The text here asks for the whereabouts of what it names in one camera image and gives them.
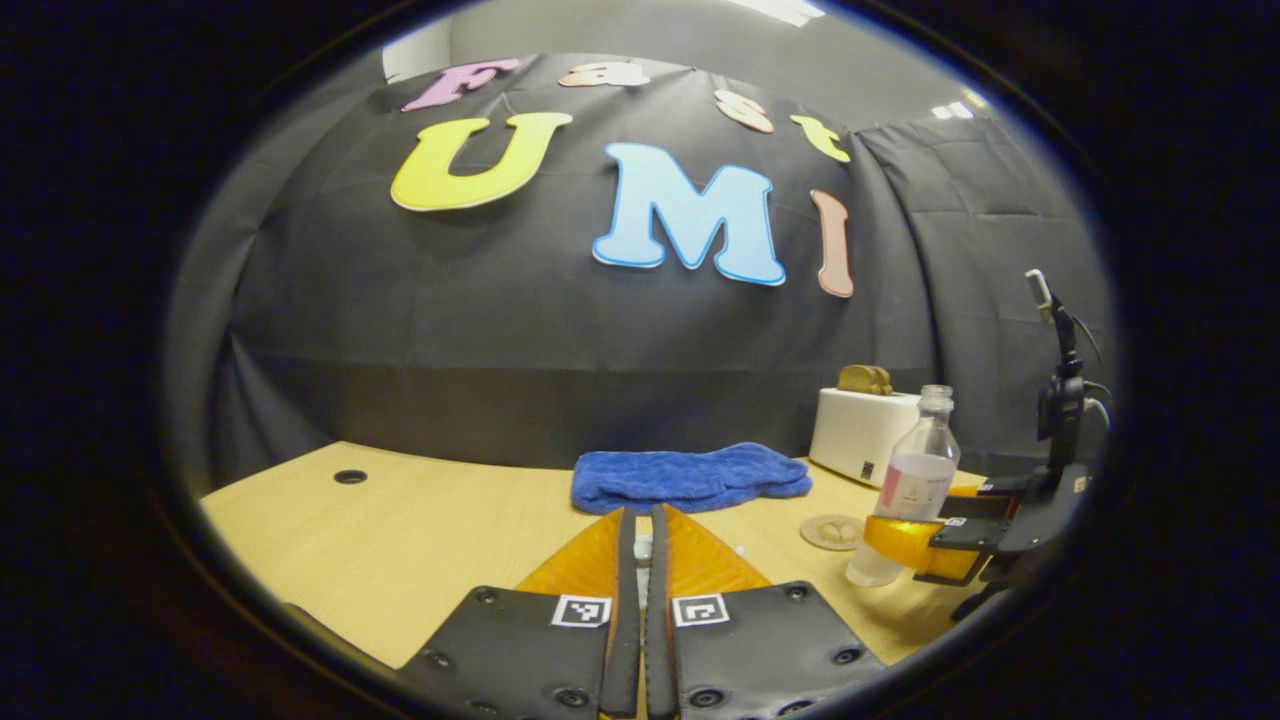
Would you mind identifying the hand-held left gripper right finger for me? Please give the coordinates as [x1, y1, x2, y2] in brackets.
[645, 503, 891, 720]

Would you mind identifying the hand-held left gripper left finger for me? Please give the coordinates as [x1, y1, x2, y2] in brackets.
[395, 507, 642, 720]

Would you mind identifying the clear plastic water bottle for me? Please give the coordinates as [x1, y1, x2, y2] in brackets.
[845, 385, 962, 589]

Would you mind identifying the round brown coaster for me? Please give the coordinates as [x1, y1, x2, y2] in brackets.
[799, 514, 867, 553]

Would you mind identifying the white toaster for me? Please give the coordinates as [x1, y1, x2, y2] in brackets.
[808, 387, 927, 489]

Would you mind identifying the blue towel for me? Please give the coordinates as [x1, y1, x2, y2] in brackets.
[570, 442, 814, 516]

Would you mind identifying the black backdrop cloth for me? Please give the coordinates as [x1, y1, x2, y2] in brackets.
[163, 50, 1117, 493]

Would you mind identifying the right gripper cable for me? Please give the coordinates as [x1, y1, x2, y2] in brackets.
[1072, 315, 1114, 433]

